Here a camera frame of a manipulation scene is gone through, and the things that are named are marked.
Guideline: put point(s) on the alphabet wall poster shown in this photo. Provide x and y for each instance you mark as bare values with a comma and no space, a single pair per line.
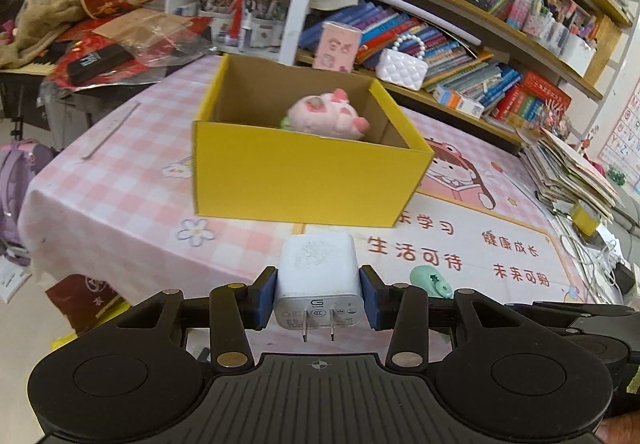
625,134

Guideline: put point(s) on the pink checked printed tablecloth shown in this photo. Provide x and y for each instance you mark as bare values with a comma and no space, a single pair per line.
125,174

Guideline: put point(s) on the colourful figure ornament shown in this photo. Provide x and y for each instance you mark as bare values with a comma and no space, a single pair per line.
555,119

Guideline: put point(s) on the pink plush pig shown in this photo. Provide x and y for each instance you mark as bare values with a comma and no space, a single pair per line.
325,117

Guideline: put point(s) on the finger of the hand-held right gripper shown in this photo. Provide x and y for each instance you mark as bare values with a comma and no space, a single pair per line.
550,314

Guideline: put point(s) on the yellow cardboard box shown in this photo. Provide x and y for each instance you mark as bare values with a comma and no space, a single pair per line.
300,179

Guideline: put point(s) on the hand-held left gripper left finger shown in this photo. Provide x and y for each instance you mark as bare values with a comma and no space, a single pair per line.
267,296

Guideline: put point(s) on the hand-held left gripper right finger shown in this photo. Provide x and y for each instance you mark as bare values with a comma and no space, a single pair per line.
372,296

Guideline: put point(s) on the green frog toy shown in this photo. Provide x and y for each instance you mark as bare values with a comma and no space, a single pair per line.
285,123

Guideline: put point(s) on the brown cloth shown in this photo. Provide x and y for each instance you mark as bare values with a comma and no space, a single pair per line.
45,19

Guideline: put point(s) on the black box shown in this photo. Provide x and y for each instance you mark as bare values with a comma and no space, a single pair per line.
95,62

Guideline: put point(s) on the electric piano keyboard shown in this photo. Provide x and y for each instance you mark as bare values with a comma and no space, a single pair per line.
35,67

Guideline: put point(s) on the thin metal stick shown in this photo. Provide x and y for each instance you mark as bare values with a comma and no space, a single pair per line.
112,130

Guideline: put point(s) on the stack of papers and booklets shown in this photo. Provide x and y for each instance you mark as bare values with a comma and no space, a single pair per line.
570,169

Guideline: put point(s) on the white pen holders with pens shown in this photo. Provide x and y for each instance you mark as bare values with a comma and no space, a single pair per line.
580,57

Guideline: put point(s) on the row of colourful books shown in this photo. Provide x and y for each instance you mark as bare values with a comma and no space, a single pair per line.
440,54

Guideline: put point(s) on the pink sticker cylinder container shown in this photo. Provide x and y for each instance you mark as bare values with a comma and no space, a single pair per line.
335,47

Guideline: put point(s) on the purple backpack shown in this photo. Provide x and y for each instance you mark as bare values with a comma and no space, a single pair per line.
20,184

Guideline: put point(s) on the white charger plug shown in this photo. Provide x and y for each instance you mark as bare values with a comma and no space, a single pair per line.
317,269

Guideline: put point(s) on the pastel bottle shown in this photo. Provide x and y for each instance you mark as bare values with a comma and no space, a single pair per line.
522,4

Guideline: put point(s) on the orange white carton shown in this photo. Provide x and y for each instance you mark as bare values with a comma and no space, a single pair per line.
457,100

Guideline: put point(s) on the red boxed book set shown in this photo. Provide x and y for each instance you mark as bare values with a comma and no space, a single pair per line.
542,97

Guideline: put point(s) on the white pen cup with brushes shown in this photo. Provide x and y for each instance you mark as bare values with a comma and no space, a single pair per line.
262,34

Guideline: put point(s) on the white quilted pearl handbag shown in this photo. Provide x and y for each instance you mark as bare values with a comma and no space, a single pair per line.
400,69

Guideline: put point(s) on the mint green plastic gadget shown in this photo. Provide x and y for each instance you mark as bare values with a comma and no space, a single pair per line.
427,281

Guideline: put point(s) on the yellow tape roll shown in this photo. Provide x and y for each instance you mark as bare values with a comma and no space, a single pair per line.
585,219

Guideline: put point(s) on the plastic bag with red packets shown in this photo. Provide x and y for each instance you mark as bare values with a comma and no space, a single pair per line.
65,69

